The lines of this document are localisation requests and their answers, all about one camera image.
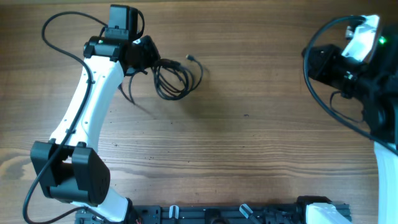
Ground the black cable bundle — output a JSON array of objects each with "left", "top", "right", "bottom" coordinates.
[{"left": 118, "top": 54, "right": 205, "bottom": 105}]

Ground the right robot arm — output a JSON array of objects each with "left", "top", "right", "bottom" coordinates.
[{"left": 302, "top": 24, "right": 397, "bottom": 223}]

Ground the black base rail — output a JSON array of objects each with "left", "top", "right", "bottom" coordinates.
[{"left": 74, "top": 203, "right": 352, "bottom": 224}]

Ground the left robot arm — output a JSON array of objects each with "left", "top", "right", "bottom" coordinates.
[{"left": 30, "top": 4, "right": 156, "bottom": 223}]

